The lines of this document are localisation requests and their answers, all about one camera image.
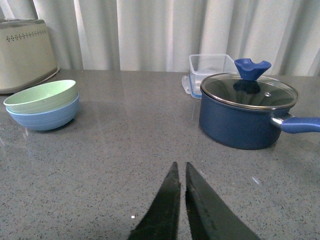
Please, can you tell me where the white pleated curtain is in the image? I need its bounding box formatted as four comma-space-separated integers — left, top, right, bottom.
0, 0, 320, 77

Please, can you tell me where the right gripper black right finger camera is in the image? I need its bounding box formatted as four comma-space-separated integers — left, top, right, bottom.
185, 162, 259, 240

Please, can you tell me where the green plastic bowl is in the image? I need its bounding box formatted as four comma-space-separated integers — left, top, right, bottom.
3, 79, 78, 114

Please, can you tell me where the cream two-slot toaster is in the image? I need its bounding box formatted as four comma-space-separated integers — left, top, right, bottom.
0, 19, 59, 94

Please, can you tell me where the blue plastic bowl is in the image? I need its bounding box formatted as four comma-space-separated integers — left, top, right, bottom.
6, 93, 80, 131

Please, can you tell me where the dark blue saucepan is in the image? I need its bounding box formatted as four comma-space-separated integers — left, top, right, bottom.
199, 87, 320, 150

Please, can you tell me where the clear plastic food container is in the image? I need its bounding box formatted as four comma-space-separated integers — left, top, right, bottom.
181, 54, 238, 99

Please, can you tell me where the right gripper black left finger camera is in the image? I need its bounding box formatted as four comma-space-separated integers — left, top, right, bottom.
128, 162, 181, 240

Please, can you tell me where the glass pot lid blue knob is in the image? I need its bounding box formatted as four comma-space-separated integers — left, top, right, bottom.
200, 58, 298, 110

